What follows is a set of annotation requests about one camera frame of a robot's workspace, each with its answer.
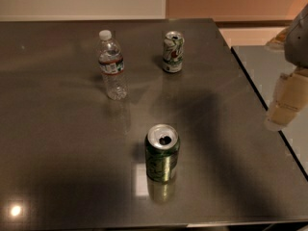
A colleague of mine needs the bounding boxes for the clear plastic water bottle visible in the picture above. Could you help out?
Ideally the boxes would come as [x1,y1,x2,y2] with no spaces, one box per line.
[98,30,128,100]

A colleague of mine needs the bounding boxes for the white and green soda can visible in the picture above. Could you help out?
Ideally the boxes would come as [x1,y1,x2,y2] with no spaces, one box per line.
[163,31,185,73]

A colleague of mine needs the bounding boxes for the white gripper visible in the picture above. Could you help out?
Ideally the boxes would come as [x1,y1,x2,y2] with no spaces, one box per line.
[265,4,308,131]

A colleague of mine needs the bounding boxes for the grey side table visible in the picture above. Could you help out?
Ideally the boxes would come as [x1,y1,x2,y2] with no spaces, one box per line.
[231,46,308,176]

